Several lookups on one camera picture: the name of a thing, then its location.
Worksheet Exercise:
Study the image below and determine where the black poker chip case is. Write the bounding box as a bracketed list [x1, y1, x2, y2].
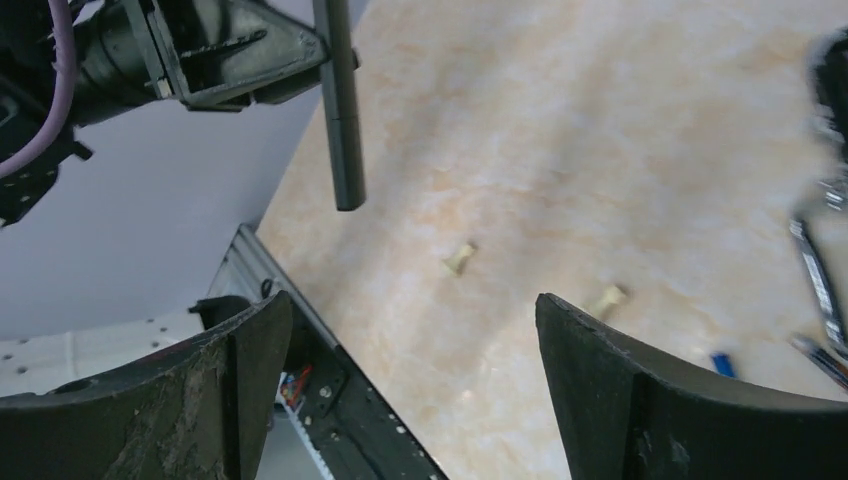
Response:
[789, 27, 847, 390]

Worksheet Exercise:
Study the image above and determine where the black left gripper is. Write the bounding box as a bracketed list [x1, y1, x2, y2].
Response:
[69, 1, 338, 126]

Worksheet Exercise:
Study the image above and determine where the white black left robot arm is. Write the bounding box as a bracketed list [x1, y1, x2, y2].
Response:
[1, 0, 367, 226]

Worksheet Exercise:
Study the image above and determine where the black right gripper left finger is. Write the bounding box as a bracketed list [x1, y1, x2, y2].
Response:
[1, 292, 293, 479]

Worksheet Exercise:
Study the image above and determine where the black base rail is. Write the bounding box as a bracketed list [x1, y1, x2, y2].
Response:
[188, 225, 447, 479]

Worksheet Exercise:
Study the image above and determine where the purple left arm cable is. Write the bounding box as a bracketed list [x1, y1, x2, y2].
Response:
[0, 0, 75, 180]

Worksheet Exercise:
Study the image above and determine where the blue battery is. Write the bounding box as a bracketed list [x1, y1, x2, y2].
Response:
[710, 352, 737, 378]

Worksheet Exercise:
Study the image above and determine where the cream chess pawn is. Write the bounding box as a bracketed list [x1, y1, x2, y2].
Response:
[442, 242, 477, 276]
[586, 284, 629, 322]

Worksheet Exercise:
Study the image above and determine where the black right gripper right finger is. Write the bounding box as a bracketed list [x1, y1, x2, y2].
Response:
[535, 293, 847, 479]

